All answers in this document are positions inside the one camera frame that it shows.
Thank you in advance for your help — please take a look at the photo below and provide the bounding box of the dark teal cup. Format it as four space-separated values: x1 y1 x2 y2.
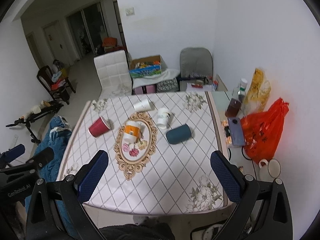
166 124 192 145

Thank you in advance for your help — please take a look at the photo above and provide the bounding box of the red paper cup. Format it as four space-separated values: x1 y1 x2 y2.
88 116 110 138

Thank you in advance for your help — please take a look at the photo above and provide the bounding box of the white orange paper cup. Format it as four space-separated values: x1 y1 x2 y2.
123 120 140 144

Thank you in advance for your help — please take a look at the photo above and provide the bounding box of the white paper cup far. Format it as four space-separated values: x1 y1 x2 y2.
133 99 152 112

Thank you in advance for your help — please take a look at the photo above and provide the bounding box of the white printed paper cup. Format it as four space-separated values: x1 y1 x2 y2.
156 108 171 129

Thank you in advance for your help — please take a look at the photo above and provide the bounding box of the blue denim cloth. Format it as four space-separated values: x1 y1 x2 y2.
25 115 75 235

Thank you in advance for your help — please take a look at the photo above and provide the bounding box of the white enamel mug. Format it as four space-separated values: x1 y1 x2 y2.
258 159 281 182

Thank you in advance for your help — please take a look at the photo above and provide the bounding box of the black tripod stand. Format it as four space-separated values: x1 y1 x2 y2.
6 100 63 145

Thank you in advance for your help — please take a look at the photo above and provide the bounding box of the black wooden chair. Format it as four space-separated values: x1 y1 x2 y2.
36 66 76 105

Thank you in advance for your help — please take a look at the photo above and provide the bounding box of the orange plastic bag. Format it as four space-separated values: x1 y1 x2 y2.
240 98 289 164

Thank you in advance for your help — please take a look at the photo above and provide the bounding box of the orange snack packet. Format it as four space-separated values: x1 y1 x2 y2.
221 120 233 148

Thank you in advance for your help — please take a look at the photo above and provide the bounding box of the white padded chair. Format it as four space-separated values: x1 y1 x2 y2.
94 50 132 99

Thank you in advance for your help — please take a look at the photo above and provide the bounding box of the brown liquid bottle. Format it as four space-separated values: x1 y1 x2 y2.
225 93 242 118

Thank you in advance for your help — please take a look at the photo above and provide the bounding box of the floral diamond pattern tablecloth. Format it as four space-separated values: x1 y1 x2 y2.
58 92 230 216

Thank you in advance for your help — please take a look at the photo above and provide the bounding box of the yellow transparent plastic bag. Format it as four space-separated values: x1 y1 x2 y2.
243 68 271 115

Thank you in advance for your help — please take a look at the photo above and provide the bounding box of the clear bottle white cap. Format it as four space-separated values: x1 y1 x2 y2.
232 78 248 102

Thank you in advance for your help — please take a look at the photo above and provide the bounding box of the cardboard box with items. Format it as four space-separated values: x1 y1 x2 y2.
129 55 162 79

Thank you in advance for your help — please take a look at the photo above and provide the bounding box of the grey cushioned chair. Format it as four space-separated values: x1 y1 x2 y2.
177 47 213 92

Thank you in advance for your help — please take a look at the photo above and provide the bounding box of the white wall switch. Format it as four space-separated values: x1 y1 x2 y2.
125 7 135 16

